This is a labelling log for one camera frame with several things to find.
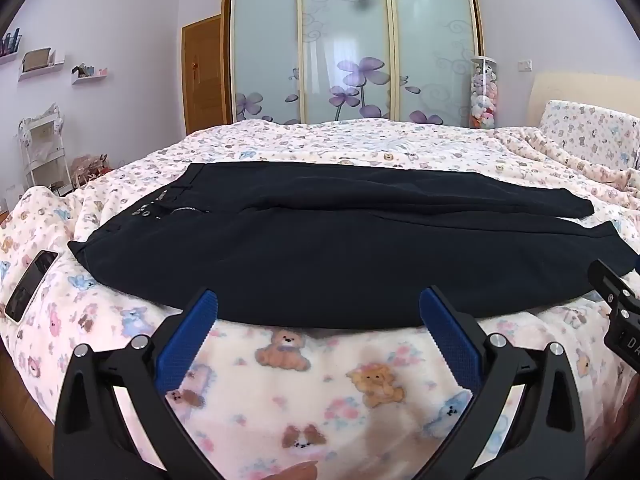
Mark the person's left hand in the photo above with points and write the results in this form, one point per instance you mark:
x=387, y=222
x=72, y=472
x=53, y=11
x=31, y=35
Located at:
x=297, y=472

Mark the floral glass door wardrobe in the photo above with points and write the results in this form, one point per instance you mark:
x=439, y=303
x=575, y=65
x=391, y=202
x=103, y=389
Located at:
x=350, y=35

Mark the bear print blanket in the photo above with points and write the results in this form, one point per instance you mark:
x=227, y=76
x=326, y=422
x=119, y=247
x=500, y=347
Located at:
x=350, y=385

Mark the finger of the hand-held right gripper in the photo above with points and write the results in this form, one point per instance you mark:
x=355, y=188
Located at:
x=607, y=280

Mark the bear print pillow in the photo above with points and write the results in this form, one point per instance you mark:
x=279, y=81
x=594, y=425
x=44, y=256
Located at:
x=590, y=130

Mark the wooden bed frame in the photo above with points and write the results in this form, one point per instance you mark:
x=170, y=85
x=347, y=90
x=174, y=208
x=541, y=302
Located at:
x=22, y=410

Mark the wooden door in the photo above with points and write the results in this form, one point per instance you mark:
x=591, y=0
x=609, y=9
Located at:
x=205, y=75

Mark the white wall switch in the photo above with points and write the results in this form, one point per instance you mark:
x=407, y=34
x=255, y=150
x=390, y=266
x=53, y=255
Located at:
x=526, y=65

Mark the white storage rack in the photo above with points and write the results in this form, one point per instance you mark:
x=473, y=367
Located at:
x=42, y=150

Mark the black pants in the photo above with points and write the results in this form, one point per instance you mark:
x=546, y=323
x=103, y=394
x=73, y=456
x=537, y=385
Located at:
x=300, y=260

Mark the white wall shelf with books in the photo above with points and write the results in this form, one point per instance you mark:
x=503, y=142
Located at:
x=9, y=47

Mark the beige headboard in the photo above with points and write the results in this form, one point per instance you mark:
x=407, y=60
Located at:
x=575, y=87

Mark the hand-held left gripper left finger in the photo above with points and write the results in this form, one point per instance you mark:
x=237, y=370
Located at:
x=182, y=345

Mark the white wall shelf with box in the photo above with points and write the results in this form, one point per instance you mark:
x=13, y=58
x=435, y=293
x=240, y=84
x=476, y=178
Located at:
x=37, y=62

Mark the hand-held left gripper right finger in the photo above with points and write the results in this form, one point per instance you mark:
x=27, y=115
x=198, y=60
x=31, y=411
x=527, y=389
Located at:
x=452, y=340

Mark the clear tube of plush toys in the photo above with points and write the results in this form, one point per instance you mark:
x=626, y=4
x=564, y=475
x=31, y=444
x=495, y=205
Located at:
x=484, y=95

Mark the white wall shelf with trinkets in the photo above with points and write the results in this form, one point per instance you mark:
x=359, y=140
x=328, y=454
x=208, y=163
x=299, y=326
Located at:
x=87, y=74

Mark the black smartphone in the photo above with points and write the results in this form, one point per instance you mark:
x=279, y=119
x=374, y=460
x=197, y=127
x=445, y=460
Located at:
x=30, y=287

